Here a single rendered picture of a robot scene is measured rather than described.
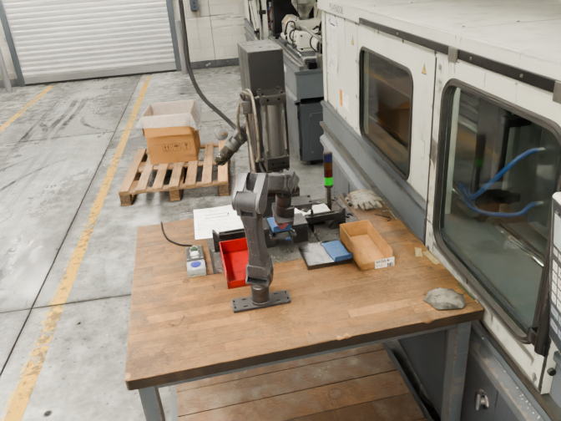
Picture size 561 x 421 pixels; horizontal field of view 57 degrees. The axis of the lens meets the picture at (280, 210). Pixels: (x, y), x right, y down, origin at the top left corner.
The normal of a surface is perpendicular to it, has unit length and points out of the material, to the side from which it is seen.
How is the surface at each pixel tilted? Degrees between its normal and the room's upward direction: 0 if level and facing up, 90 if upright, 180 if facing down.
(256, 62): 90
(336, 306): 0
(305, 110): 90
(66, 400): 0
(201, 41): 90
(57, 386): 0
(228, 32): 90
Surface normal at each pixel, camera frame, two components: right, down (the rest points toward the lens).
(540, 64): -0.99, 0.13
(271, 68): 0.21, 0.42
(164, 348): -0.07, -0.89
